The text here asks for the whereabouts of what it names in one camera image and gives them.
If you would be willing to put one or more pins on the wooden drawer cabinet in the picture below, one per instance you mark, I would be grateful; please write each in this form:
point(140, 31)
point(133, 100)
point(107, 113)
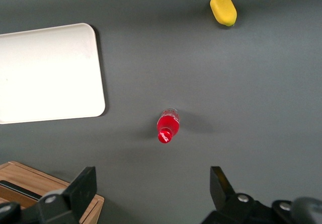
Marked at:
point(30, 176)

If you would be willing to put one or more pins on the small red soda bottle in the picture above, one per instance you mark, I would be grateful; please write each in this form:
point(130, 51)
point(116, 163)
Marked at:
point(168, 127)

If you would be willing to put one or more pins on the yellow round fruit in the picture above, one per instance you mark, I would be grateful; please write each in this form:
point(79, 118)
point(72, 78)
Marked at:
point(223, 7)

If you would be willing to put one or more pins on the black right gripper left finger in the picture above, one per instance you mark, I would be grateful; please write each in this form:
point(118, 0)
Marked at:
point(80, 183)

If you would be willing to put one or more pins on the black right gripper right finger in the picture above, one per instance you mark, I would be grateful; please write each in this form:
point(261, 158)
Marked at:
point(221, 191)

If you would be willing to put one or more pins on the white rectangular plastic tray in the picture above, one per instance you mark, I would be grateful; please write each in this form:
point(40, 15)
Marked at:
point(50, 75)

